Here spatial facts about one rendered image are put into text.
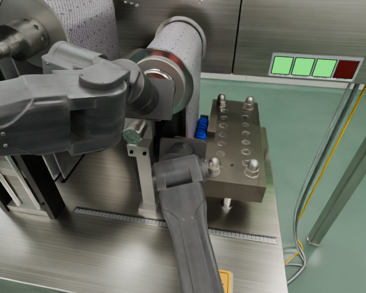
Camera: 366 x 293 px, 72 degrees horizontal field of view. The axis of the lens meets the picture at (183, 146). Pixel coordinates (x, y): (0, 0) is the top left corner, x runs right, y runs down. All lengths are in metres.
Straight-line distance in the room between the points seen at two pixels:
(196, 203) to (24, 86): 0.23
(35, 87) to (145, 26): 0.63
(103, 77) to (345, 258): 1.80
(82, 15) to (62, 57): 0.29
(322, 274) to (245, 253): 1.16
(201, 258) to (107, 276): 0.37
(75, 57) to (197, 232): 0.26
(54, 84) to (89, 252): 0.50
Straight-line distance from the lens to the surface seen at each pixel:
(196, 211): 0.34
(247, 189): 0.64
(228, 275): 0.62
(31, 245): 0.77
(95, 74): 0.27
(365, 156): 1.37
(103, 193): 0.79
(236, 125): 0.81
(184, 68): 0.51
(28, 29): 0.57
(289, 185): 2.14
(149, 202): 0.72
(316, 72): 0.88
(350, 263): 1.92
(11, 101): 0.25
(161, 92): 0.42
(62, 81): 0.27
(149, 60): 0.51
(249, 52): 0.84
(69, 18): 0.60
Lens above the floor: 1.48
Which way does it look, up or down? 40 degrees down
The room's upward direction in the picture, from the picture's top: straight up
